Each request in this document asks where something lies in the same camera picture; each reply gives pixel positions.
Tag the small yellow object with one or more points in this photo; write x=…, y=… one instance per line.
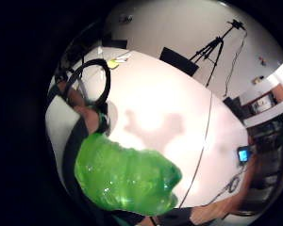
x=112, y=64

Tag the white paper sheets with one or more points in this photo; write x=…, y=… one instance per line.
x=123, y=57

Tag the black tripod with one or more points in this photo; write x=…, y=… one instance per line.
x=210, y=50

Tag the black box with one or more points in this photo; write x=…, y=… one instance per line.
x=232, y=106

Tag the black flat panel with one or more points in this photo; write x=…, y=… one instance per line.
x=178, y=61

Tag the white shelf unit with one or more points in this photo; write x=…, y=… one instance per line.
x=267, y=103

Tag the person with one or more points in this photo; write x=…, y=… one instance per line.
x=58, y=125

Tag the black camera on tripod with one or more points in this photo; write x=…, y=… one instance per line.
x=238, y=24

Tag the phone with blue screen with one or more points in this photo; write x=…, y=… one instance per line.
x=243, y=154

